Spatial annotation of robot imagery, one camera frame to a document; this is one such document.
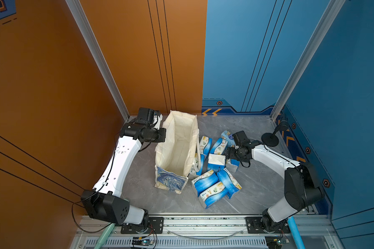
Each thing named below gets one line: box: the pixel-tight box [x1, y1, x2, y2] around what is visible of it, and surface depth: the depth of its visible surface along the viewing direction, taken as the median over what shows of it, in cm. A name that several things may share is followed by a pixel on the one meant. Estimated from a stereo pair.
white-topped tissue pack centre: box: [207, 153, 226, 172], surface depth 84 cm
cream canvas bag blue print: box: [154, 110, 201, 195], surface depth 83 cm
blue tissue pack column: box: [225, 158, 240, 173], surface depth 87 cm
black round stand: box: [261, 119, 289, 148], surface depth 107 cm
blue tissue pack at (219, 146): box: [209, 137, 228, 155], surface depth 94 cm
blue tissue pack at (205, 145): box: [199, 135, 213, 156], surface depth 96 cm
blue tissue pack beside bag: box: [190, 153, 206, 176], surface depth 86 cm
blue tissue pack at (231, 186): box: [216, 168, 243, 199], surface depth 81 cm
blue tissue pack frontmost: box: [198, 182, 229, 210], surface depth 77 cm
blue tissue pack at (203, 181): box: [191, 169, 219, 197], surface depth 81 cm
